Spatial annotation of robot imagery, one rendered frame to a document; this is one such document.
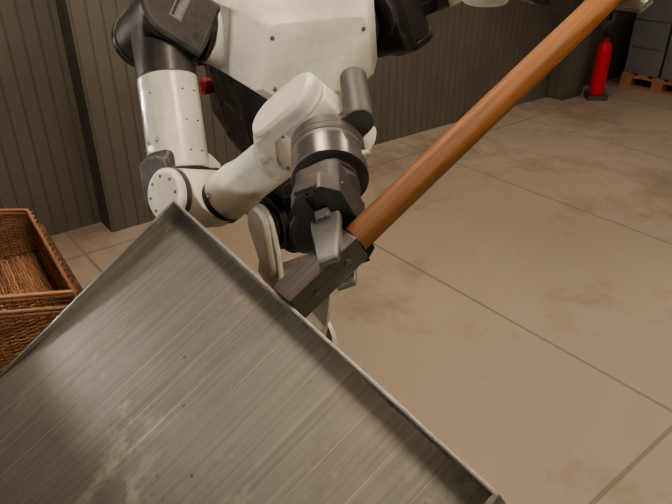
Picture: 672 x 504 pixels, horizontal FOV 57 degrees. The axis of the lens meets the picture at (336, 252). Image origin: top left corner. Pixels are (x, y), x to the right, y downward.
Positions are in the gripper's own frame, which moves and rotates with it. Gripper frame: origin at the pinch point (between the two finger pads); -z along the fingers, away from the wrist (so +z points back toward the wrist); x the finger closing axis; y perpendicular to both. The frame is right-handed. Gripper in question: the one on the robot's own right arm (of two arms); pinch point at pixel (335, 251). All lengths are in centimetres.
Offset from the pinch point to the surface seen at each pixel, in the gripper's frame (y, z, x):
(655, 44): 194, 464, -345
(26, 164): -189, 207, -75
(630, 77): 171, 466, -372
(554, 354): 17, 88, -180
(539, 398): 7, 66, -167
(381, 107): -37, 332, -207
